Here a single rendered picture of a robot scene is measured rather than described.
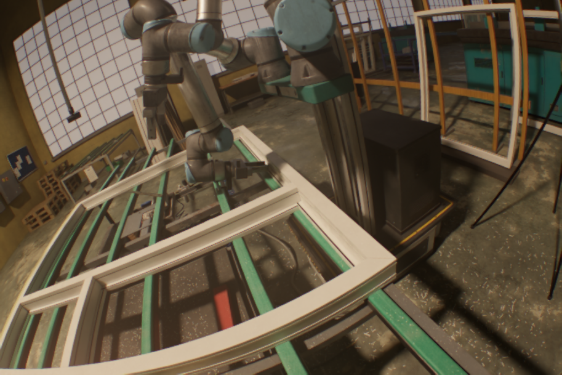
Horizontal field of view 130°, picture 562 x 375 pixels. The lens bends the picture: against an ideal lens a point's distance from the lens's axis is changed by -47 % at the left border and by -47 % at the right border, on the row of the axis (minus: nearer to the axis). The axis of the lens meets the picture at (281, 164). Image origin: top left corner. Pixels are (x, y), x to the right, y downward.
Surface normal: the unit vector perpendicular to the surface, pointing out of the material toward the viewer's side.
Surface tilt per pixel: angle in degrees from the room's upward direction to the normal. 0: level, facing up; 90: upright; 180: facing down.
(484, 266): 0
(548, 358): 0
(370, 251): 0
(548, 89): 90
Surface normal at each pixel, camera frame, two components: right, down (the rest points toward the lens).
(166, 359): -0.29, -0.86
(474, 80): -0.88, 0.41
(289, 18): -0.03, 0.52
